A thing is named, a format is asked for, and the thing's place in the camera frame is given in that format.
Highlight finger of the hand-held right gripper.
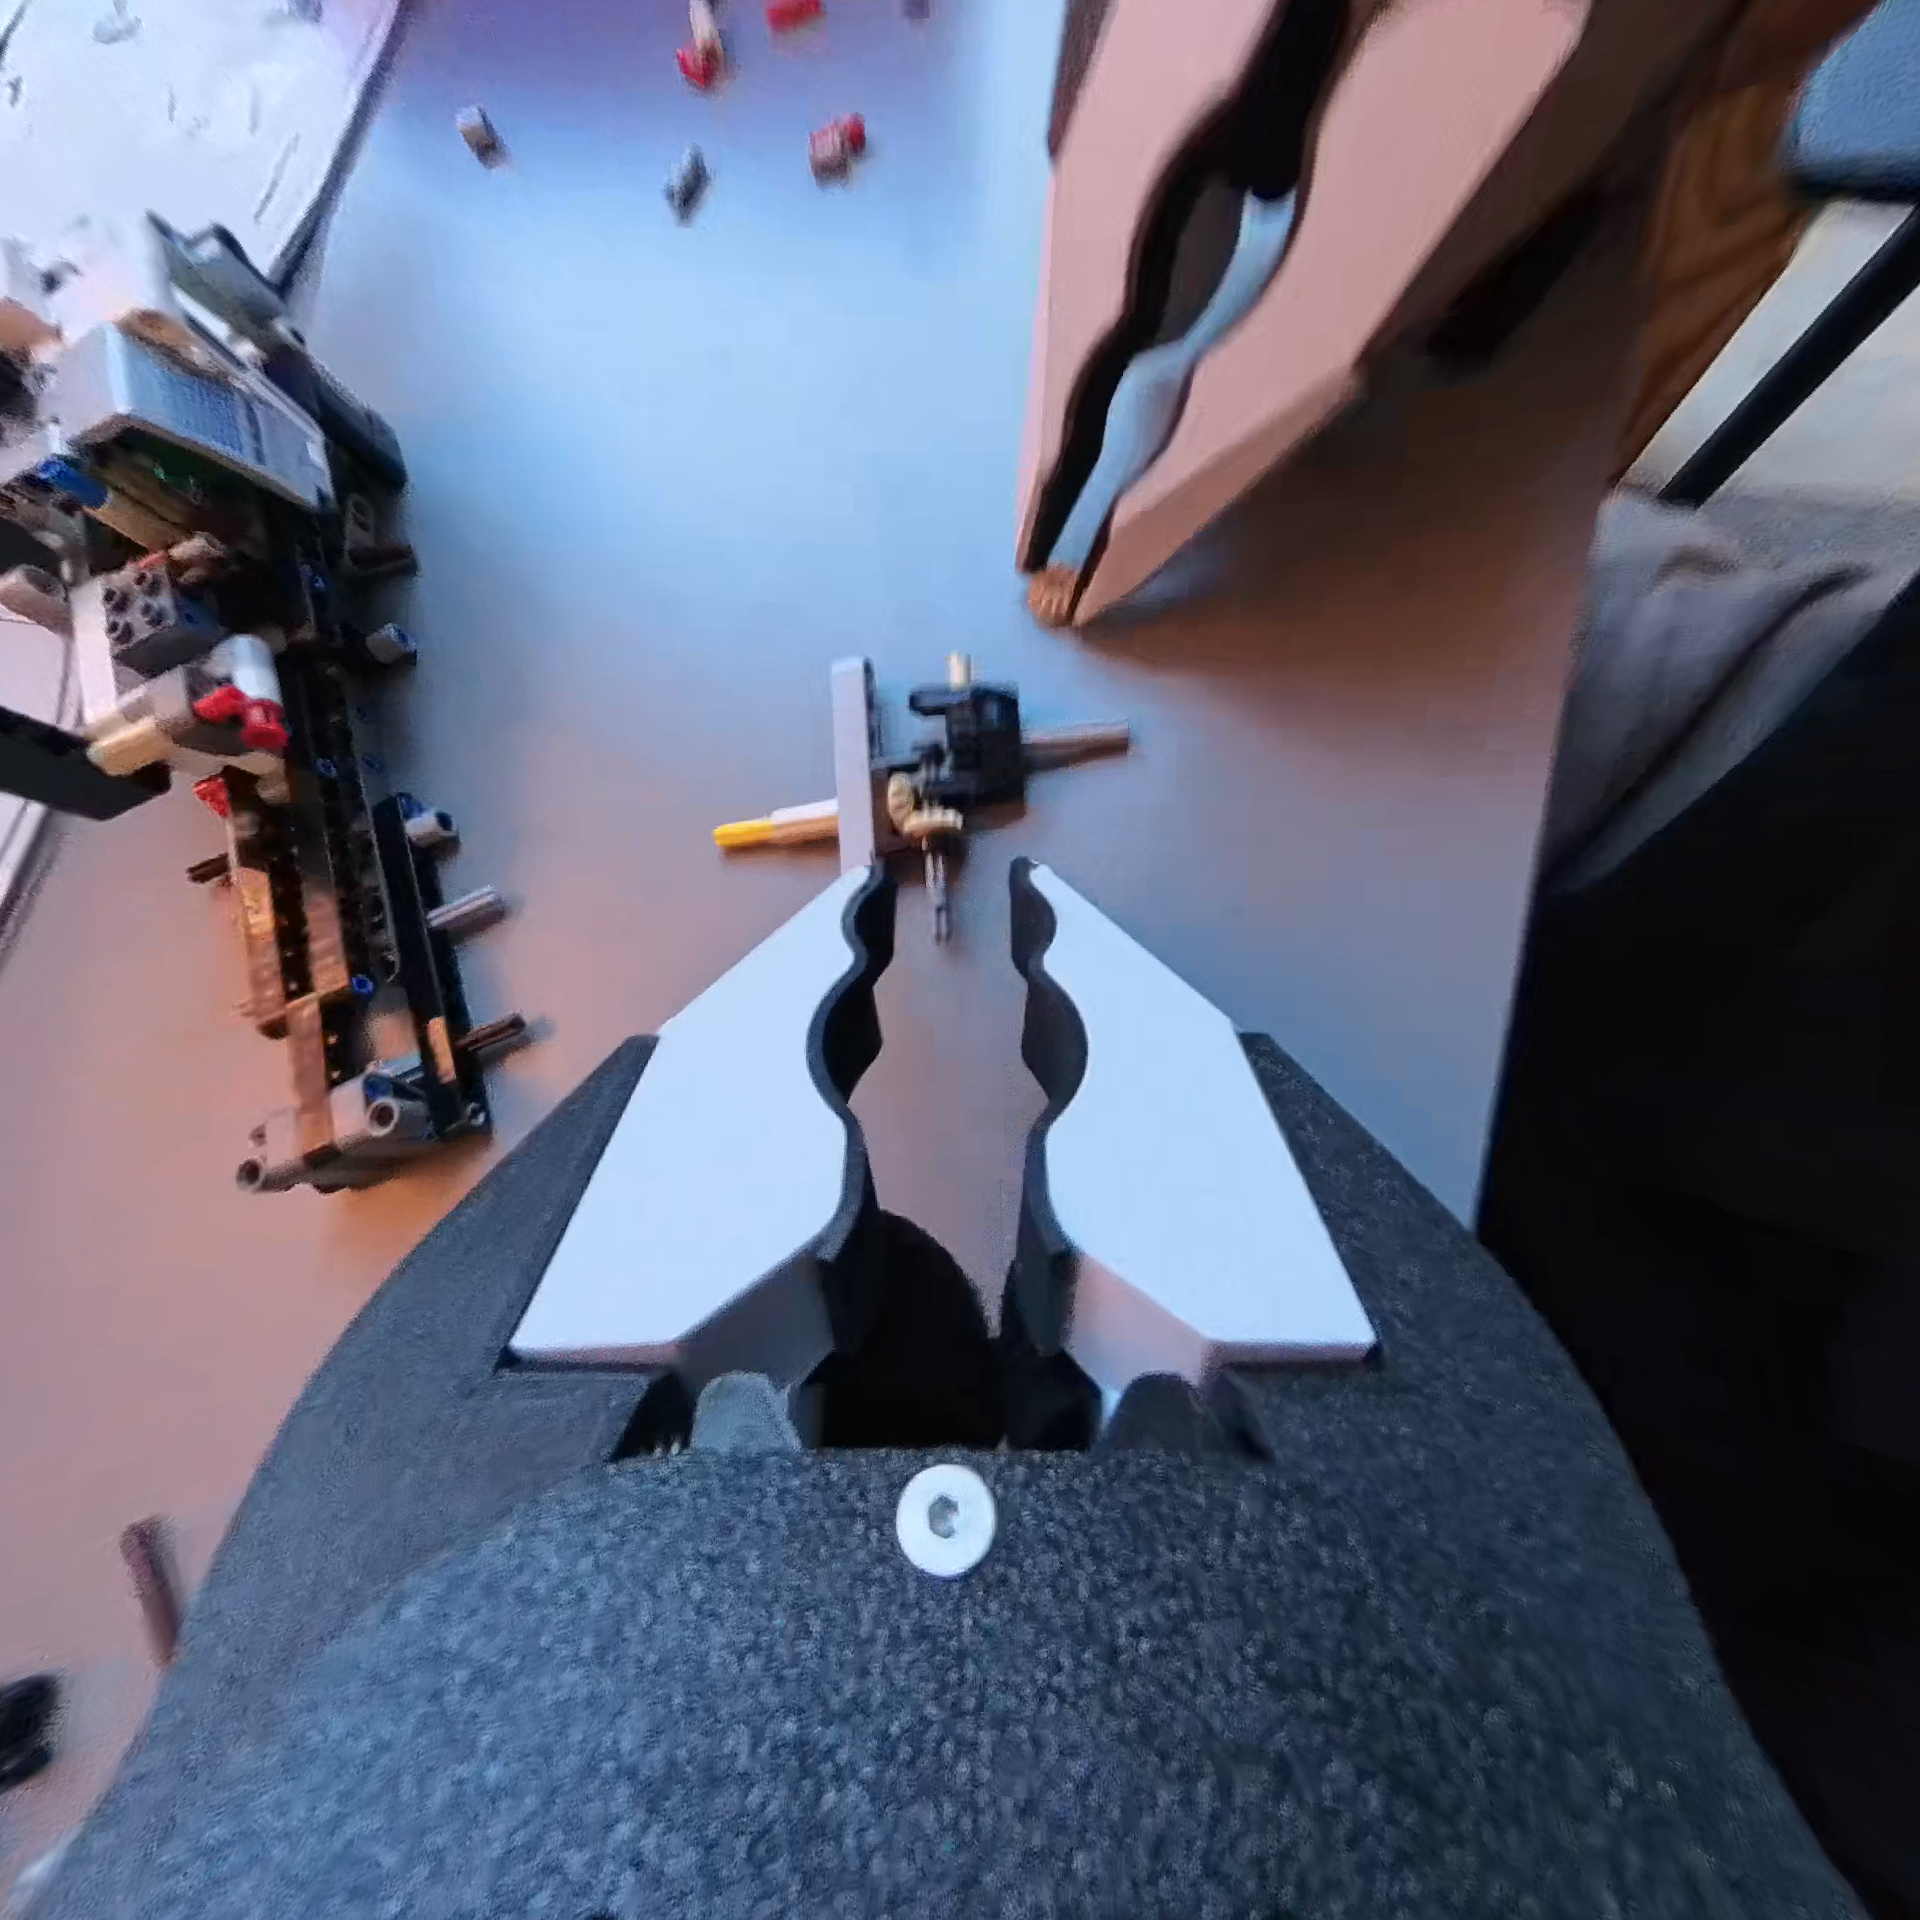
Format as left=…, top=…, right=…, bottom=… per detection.
left=1067, top=0, right=1777, bottom=628
left=1015, top=0, right=1346, bottom=577

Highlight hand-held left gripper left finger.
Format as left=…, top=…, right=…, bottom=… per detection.
left=511, top=862, right=903, bottom=1412

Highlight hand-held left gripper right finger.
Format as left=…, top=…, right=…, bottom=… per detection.
left=1009, top=856, right=1379, bottom=1426

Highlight grey cloth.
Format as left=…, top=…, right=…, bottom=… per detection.
left=1543, top=487, right=1920, bottom=888

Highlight lego instruction booklet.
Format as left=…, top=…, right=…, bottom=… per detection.
left=0, top=0, right=405, bottom=279

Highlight black lego piece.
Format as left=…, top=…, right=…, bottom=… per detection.
left=0, top=1670, right=64, bottom=1790

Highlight large black grey lego build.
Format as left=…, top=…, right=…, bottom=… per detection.
left=0, top=221, right=535, bottom=1197

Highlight person's dark clothing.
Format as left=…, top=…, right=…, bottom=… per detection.
left=1478, top=592, right=1920, bottom=1920

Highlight black metal bar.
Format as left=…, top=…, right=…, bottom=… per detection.
left=1661, top=192, right=1920, bottom=508

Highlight brown lego axle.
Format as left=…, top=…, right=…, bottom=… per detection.
left=119, top=1516, right=192, bottom=1670

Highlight small grey black lego assembly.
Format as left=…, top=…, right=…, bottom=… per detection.
left=712, top=647, right=1135, bottom=945

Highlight wooden post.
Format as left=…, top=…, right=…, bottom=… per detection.
left=1611, top=0, right=1871, bottom=473

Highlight scattered small lego pieces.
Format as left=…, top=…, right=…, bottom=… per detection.
left=456, top=0, right=936, bottom=218

